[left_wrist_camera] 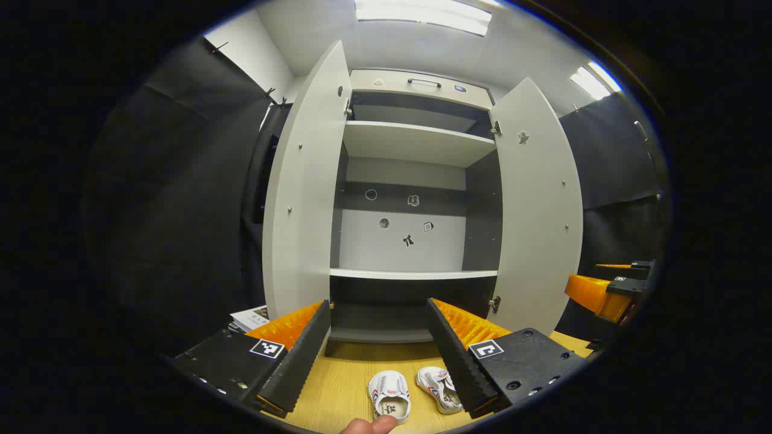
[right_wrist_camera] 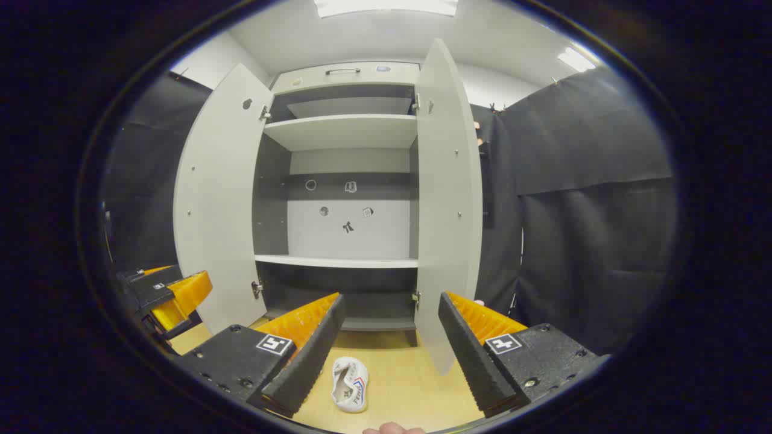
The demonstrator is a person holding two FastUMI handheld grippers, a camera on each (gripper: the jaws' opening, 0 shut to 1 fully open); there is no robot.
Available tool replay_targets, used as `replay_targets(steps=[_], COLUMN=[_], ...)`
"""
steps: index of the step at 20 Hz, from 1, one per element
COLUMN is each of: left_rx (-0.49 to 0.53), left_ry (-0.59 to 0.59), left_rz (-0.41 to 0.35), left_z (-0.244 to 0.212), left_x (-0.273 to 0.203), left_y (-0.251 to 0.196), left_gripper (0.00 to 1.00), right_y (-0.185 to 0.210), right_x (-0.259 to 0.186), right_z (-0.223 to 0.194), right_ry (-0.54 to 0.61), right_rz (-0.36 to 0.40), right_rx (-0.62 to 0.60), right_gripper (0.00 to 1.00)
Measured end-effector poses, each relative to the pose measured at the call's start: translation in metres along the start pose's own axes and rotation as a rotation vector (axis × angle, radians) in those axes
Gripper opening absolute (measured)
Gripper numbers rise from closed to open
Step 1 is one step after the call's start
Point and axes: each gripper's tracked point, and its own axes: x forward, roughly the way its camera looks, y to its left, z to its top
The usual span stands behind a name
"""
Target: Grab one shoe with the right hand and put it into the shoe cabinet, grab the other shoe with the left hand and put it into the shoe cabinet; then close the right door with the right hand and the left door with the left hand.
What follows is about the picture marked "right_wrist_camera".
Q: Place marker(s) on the white shoe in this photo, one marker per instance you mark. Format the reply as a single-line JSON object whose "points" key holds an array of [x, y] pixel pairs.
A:
{"points": [[350, 392]]}

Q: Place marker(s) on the ceiling light panel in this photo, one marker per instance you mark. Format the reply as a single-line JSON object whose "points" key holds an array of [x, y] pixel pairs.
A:
{"points": [[386, 6], [576, 59]]}

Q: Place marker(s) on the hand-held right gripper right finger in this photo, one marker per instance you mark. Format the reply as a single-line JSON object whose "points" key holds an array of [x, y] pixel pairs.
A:
{"points": [[467, 355]]}

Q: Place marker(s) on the white shoe cabinet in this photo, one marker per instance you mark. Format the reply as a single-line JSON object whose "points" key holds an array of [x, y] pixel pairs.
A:
{"points": [[350, 235]]}

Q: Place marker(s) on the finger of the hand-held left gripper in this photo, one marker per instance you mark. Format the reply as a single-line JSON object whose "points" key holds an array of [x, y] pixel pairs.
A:
{"points": [[151, 289]]}

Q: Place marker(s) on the white cabinet door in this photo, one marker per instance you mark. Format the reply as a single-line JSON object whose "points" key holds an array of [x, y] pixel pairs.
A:
{"points": [[449, 211], [217, 199]]}

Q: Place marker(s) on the white cabinet drawer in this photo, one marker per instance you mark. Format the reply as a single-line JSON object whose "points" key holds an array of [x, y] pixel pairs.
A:
{"points": [[386, 75]]}

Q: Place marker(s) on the black backdrop cloth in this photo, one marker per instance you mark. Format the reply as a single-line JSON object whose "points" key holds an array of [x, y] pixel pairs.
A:
{"points": [[591, 241]]}

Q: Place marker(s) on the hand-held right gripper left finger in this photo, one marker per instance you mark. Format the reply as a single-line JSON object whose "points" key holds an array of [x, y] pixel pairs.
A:
{"points": [[313, 355]]}

